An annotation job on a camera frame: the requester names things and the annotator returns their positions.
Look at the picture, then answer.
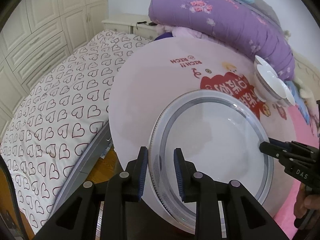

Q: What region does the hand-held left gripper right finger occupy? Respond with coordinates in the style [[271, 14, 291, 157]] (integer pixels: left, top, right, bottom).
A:
[[174, 148, 289, 240]]

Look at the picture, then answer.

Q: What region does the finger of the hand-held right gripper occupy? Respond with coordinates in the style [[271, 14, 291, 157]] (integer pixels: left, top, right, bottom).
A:
[[269, 138, 292, 148], [259, 142, 284, 159]]

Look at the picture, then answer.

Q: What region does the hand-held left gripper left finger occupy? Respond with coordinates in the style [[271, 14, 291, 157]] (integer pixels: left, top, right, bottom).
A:
[[32, 146, 149, 240]]

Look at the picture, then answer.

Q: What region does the white scalloped bowl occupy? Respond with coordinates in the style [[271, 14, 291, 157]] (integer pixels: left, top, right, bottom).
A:
[[260, 62, 290, 100], [275, 80, 296, 106], [254, 55, 288, 103]]

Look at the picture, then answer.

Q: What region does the white plate with grey rim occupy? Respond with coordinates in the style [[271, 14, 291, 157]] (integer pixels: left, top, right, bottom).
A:
[[147, 89, 275, 230]]

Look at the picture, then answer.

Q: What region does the person's right hand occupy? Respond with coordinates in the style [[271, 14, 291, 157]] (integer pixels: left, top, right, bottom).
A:
[[294, 190, 318, 220]]

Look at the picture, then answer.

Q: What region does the pink bed sheet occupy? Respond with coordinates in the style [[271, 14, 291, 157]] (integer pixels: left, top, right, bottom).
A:
[[271, 104, 320, 222]]

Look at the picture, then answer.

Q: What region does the blue printed pillow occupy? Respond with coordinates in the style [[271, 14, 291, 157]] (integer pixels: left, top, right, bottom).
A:
[[285, 80, 313, 125]]

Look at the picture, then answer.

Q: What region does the cream plush toy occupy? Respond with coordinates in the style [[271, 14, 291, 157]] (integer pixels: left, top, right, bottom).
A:
[[297, 80, 315, 99]]

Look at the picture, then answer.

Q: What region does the cream carved headboard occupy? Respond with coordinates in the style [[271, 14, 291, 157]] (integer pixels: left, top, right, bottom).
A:
[[282, 30, 320, 80]]

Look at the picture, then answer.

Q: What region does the round pink printed table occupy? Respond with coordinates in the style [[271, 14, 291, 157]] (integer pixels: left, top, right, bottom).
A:
[[108, 37, 304, 228]]

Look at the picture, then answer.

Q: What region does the white heart-print mattress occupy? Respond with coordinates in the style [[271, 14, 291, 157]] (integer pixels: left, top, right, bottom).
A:
[[0, 29, 153, 234]]

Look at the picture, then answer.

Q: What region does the grey floral pillow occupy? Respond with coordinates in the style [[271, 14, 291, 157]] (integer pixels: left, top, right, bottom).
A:
[[195, 0, 285, 30]]

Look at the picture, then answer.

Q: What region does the purple floral quilt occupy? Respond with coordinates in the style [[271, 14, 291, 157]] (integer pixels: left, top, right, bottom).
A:
[[148, 0, 300, 79]]

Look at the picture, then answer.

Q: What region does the cream nightstand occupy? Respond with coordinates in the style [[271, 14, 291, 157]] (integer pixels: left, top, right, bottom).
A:
[[101, 17, 160, 42]]

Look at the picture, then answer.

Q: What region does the cream panelled wardrobe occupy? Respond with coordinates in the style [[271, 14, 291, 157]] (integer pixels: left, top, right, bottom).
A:
[[0, 0, 109, 120]]

